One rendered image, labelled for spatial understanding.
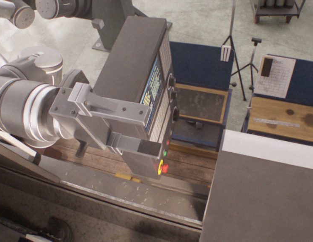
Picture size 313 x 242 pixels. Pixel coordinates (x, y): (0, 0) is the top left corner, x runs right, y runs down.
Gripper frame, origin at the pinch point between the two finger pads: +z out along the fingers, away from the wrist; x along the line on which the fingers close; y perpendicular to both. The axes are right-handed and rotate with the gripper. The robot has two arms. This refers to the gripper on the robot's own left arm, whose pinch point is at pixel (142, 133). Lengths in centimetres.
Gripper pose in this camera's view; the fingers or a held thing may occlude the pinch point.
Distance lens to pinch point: 40.4
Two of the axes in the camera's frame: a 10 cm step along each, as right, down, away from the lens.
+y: -2.9, 8.8, -3.7
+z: 9.4, 1.9, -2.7
